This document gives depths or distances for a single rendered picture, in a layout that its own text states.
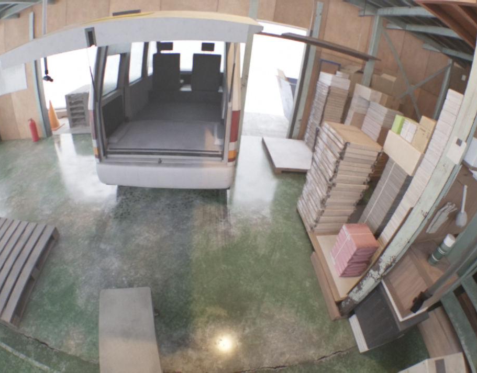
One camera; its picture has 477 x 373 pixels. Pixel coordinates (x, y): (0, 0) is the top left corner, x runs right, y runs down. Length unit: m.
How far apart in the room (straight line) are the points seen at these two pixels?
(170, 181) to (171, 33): 1.62
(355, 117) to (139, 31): 3.49
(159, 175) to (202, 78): 2.10
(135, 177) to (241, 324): 1.63
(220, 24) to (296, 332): 1.88
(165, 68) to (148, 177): 2.15
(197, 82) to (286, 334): 3.58
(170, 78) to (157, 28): 3.06
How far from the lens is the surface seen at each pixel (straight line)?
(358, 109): 3.89
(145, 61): 3.87
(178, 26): 0.86
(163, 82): 3.96
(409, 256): 1.49
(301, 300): 1.96
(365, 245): 1.93
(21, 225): 2.88
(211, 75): 3.83
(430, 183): 1.29
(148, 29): 0.89
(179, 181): 2.23
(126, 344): 1.57
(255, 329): 1.77
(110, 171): 2.40
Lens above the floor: 1.65
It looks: 35 degrees down
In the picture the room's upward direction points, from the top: 7 degrees clockwise
